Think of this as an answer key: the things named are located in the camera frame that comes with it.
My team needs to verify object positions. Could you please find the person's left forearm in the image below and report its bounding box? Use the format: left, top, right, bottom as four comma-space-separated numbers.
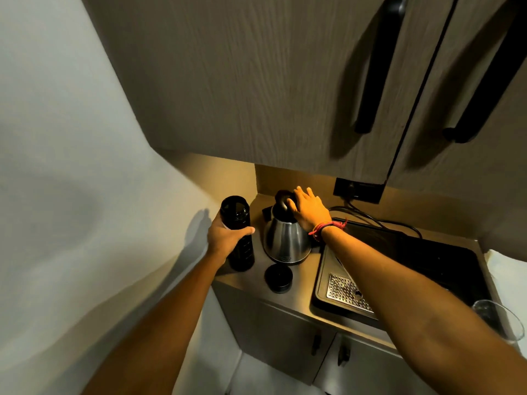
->
82, 252, 226, 395

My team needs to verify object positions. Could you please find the person's right forearm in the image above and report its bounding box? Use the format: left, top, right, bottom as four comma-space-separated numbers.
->
320, 225, 527, 395

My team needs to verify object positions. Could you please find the black wall socket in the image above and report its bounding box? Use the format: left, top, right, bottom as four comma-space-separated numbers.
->
333, 177, 386, 204

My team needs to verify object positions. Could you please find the wide wooden upper cabinet door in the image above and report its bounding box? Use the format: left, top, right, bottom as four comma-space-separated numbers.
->
79, 0, 458, 186

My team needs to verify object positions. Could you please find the black drip tray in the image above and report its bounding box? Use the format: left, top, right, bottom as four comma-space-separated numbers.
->
312, 242, 388, 330

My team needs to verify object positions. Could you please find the black power cable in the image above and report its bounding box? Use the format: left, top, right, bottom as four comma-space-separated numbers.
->
329, 205, 388, 229
345, 196, 423, 240

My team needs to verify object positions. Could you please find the stainless steel electric kettle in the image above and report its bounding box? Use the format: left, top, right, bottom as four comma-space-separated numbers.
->
263, 190, 313, 266

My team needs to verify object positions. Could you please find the black induction cooktop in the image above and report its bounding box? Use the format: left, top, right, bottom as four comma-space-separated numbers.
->
342, 219, 494, 310

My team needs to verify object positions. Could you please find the black water bottle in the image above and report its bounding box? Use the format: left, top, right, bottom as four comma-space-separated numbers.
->
220, 196, 255, 272

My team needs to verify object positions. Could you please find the person's left hand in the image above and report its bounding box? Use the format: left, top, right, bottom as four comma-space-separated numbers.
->
206, 210, 256, 266

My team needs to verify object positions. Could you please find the black bottle cap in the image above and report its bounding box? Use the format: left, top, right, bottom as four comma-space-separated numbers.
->
264, 263, 294, 294

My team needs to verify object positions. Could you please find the person's right hand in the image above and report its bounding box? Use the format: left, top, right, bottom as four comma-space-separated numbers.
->
287, 186, 337, 234

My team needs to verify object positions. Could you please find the white cloth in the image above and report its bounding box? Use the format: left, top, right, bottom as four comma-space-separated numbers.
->
485, 249, 527, 358

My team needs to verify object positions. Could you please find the narrow wooden upper cabinet door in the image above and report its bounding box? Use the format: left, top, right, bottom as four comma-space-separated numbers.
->
386, 0, 527, 252

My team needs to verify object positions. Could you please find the red thread bracelet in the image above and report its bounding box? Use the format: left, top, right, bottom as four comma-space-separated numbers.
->
308, 219, 348, 242

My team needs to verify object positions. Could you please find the black cabinet bar handle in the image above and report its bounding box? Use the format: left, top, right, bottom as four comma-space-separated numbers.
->
354, 0, 408, 135
442, 0, 527, 145

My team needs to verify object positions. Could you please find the grey lower cabinet door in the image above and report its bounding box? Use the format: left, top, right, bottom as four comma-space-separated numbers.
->
312, 332, 439, 395
212, 281, 337, 386

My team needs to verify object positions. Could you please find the clear drinking glass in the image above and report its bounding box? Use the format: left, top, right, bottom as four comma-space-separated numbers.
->
472, 299, 526, 347

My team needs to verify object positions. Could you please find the perforated metal grate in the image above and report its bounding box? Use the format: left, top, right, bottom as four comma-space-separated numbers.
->
326, 273, 374, 314

